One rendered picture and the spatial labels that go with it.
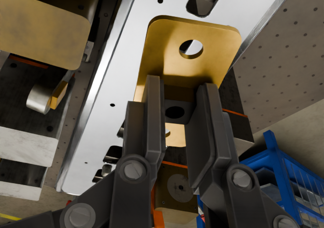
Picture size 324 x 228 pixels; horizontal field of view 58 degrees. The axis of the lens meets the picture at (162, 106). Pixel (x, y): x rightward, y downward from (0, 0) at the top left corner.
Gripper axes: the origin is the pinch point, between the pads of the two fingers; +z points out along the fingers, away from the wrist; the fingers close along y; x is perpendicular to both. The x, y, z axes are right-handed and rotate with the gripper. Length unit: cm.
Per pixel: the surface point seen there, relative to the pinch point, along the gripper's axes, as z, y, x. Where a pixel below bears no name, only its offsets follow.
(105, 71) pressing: 24.6, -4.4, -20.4
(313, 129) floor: 119, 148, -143
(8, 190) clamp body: 19, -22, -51
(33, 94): 14.9, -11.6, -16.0
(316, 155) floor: 118, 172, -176
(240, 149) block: 21.0, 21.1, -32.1
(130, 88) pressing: 24.6, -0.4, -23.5
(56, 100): 15.3, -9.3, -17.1
